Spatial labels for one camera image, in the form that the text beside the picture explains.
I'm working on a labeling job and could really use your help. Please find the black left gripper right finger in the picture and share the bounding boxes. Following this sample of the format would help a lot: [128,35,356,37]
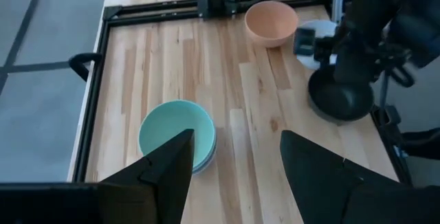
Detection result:
[279,129,440,224]

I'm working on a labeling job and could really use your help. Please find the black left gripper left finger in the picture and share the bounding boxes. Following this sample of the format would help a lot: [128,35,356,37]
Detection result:
[99,128,196,224]

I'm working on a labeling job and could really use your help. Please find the white bowl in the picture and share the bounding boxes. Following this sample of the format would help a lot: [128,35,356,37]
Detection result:
[296,19,340,71]

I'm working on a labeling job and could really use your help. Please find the dark blue-black bowl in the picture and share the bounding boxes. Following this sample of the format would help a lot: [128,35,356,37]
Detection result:
[307,64,375,122]

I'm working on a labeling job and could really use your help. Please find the peach orange bowl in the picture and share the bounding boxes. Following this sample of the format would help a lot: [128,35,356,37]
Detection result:
[244,0,299,49]

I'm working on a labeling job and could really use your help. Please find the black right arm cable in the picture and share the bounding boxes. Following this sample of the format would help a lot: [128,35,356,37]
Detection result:
[377,52,417,115]

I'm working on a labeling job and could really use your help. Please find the black aluminium table frame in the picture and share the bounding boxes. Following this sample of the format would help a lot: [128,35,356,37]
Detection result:
[68,0,413,187]

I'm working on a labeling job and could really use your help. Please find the black frame handle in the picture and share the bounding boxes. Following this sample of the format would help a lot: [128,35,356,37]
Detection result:
[68,52,104,82]

